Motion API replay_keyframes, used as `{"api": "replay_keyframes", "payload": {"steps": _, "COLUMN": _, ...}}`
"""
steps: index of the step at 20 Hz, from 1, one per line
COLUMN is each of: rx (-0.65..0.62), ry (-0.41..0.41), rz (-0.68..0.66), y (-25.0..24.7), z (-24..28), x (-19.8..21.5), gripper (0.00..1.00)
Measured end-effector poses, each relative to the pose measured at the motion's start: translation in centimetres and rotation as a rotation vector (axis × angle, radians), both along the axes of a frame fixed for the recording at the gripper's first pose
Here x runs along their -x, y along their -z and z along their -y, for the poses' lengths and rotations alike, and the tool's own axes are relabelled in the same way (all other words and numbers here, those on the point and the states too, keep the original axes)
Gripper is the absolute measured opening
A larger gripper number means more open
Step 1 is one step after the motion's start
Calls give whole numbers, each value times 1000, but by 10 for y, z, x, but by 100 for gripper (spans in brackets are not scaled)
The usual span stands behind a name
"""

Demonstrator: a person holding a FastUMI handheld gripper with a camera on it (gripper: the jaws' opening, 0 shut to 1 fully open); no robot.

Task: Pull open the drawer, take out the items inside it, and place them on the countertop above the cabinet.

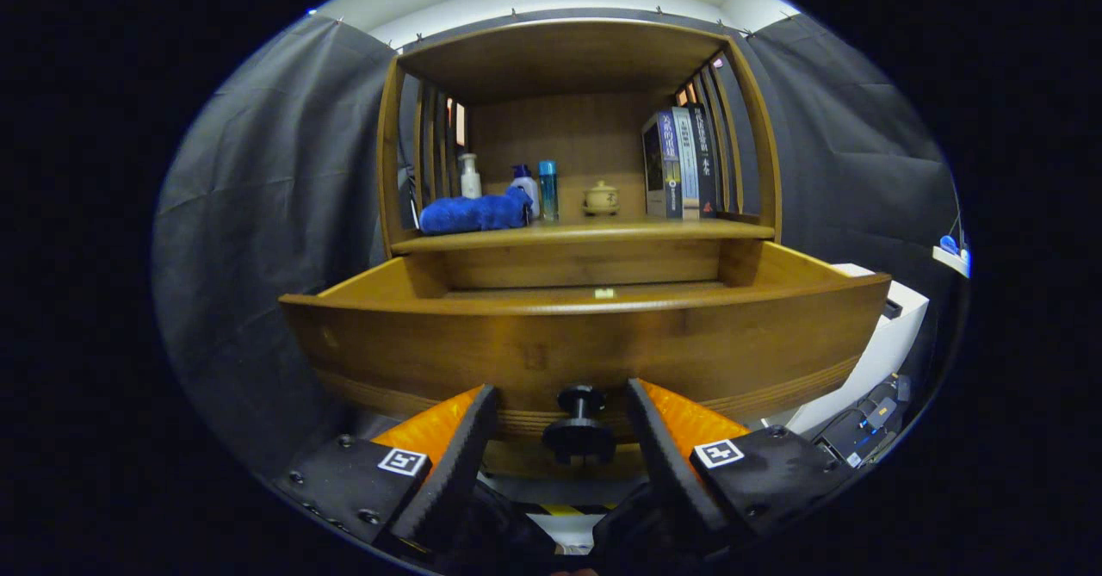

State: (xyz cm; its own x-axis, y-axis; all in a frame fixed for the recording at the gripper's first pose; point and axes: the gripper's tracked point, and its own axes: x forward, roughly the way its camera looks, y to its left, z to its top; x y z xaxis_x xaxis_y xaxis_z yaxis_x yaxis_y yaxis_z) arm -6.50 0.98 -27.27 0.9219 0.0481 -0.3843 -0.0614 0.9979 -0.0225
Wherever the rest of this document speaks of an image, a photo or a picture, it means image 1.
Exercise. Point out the clear blue bottle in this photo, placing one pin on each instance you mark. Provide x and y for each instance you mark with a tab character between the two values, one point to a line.
548	193

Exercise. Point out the wooden cabinet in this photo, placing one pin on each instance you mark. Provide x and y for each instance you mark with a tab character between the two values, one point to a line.
560	128

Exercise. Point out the wooden drawer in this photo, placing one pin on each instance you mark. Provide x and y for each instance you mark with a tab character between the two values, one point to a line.
603	343

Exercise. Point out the blue towel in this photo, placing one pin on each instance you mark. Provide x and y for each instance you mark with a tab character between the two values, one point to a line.
473	213

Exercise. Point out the blue spine book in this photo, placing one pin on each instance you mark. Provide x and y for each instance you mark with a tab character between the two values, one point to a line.
659	163

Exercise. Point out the black backdrop cloth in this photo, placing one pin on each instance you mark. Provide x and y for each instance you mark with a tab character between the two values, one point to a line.
258	214

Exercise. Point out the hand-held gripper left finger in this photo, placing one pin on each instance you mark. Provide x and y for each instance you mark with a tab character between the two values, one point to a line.
452	481

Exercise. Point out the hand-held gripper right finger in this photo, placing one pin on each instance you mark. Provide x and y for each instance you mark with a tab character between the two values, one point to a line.
667	464

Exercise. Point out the white bottle blue cap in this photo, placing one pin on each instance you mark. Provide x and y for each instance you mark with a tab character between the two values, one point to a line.
527	193

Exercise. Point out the wooden countertop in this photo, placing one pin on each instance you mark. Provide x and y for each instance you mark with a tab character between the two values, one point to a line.
620	230

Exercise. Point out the white shelf board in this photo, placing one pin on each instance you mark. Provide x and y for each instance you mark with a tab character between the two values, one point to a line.
950	257

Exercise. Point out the black electronic device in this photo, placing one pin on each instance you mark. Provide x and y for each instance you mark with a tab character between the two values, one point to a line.
861	430

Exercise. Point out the beige lidded tea cup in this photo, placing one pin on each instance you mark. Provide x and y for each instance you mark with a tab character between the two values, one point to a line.
601	199

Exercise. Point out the white pump bottle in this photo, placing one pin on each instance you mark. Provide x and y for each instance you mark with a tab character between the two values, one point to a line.
471	184

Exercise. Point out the black drawer knob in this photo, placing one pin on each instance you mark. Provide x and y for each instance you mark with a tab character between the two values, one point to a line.
578	438

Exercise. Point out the white spine book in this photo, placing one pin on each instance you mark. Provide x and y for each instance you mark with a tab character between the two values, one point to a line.
689	163

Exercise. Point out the black spine book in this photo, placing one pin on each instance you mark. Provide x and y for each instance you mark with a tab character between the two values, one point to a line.
706	163

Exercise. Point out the yellow black floor tape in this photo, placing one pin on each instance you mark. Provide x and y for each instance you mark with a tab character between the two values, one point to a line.
560	510

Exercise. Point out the white plastic box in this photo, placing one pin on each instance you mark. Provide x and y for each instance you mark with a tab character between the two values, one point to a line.
878	352

